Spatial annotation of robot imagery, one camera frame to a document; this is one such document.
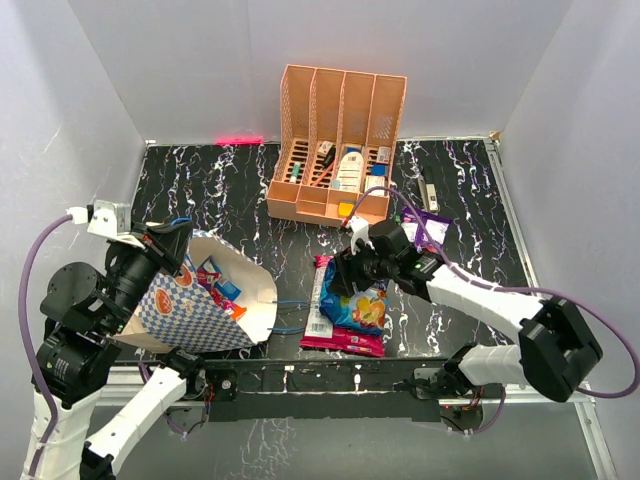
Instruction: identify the pink marker strip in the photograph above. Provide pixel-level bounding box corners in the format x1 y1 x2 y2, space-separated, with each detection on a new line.
215 134 263 146

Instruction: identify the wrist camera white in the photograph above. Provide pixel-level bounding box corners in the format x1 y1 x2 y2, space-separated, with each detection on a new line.
346 216 373 255
87 200 140 246

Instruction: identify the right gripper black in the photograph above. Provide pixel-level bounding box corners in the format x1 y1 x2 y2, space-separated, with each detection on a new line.
329 237 398 297

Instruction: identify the white small box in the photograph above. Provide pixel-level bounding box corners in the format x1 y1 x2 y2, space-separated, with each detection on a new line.
364 175 387 197

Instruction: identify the orange snack packet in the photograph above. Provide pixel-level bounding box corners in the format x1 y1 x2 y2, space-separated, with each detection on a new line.
231 305 247 321

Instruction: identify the white label bottle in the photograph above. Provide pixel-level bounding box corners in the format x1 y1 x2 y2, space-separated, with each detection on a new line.
331 151 364 193

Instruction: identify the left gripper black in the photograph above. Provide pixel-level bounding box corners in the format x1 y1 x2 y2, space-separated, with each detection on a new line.
103 217 196 331

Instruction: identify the purple snack packet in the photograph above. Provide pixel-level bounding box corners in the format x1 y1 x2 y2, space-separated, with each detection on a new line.
400 207 451 254

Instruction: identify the blue small snack packet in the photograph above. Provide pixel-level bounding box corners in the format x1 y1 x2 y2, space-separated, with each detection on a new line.
216 278 242 302

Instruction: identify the peach desk organizer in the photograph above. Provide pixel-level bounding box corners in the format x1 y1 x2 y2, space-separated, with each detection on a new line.
267 65 407 227

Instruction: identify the colourful candy packet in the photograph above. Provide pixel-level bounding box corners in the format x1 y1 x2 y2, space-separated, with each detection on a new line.
315 255 389 336

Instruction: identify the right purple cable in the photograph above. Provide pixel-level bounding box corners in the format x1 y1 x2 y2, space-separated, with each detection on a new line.
339 185 640 436

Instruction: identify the purple cable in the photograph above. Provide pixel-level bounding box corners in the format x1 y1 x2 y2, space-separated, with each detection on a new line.
17 206 91 480
339 185 640 436

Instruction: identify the red pen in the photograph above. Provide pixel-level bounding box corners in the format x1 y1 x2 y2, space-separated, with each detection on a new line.
311 164 334 187

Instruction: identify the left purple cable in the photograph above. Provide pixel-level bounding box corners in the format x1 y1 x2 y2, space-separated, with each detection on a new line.
17 206 91 480

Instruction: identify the checkered paper bag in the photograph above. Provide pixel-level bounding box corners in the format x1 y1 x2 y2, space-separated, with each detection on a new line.
113 227 309 353

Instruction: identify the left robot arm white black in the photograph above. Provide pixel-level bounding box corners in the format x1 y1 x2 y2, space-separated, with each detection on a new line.
18 216 207 479

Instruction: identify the black grey stapler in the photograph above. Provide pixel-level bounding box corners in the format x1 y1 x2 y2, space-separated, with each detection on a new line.
417 167 440 214

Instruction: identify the pink snack packet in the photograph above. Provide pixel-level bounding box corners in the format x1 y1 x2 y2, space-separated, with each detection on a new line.
300 266 385 358

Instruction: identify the green white glue stick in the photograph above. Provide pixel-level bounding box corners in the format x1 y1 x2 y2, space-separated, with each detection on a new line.
288 162 301 183

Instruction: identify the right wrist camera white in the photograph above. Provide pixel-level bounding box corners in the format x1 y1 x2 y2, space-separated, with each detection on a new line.
346 216 373 255

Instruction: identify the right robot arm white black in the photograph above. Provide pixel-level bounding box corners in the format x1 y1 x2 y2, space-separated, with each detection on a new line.
329 217 603 402

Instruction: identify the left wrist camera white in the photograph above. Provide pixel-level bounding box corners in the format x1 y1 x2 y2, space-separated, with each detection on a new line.
87 200 140 246

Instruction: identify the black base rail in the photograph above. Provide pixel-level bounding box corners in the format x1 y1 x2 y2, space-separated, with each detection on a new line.
204 358 471 422

